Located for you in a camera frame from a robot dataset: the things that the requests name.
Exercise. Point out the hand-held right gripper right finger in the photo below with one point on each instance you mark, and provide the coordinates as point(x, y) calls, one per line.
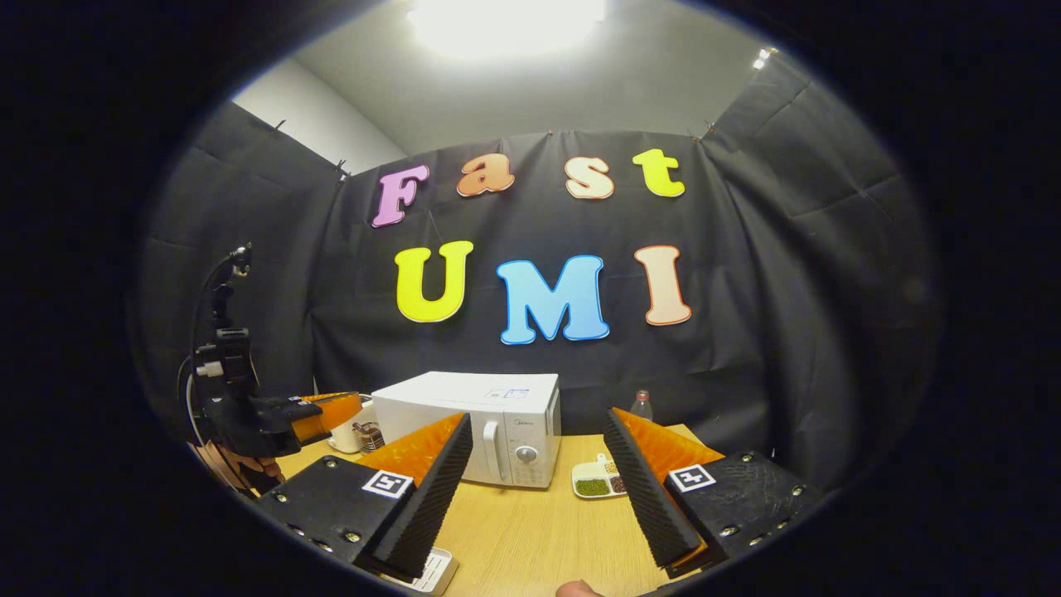
point(642, 497)

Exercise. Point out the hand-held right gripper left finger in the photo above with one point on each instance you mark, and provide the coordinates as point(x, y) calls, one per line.
point(431, 497)

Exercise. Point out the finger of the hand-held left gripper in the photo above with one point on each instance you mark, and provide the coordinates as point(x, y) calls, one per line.
point(336, 410)

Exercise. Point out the white microwave oven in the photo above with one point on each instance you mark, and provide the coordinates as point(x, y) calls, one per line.
point(448, 398)

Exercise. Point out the white toaster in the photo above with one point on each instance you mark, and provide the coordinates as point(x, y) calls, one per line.
point(344, 435)

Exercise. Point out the white divided dish of beans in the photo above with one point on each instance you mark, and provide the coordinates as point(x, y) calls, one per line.
point(593, 485)

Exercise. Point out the white rectangular tray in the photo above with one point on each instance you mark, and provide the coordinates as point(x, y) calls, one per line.
point(435, 572)

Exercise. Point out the clear bottle with red label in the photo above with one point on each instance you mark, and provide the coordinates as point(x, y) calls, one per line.
point(641, 408)

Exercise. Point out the black backdrop cloth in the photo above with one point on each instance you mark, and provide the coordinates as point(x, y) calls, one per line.
point(787, 290)

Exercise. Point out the large ceiling light panel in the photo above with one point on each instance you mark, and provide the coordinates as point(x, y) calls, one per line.
point(506, 25)

